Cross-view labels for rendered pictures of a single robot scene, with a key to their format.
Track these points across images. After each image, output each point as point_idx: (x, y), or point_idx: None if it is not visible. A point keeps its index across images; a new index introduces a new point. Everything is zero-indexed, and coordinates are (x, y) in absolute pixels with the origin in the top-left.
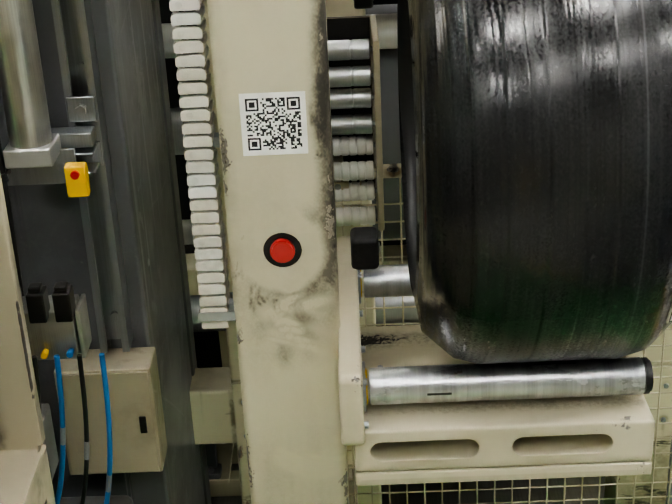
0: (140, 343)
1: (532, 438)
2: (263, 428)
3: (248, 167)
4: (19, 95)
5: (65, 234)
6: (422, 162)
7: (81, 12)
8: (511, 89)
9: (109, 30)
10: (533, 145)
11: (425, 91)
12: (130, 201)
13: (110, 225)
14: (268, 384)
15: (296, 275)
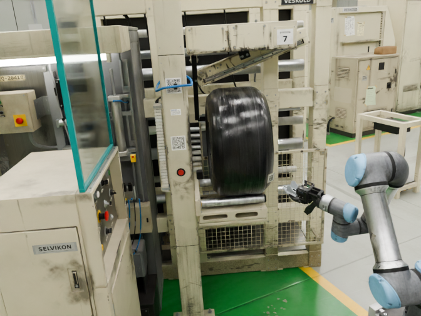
0: (146, 200)
1: (240, 214)
2: (177, 215)
3: (173, 153)
4: (119, 139)
5: (128, 173)
6: (211, 148)
7: (133, 121)
8: (229, 131)
9: (139, 125)
10: (234, 143)
11: (211, 133)
12: (143, 165)
13: (139, 170)
14: (178, 205)
15: (184, 178)
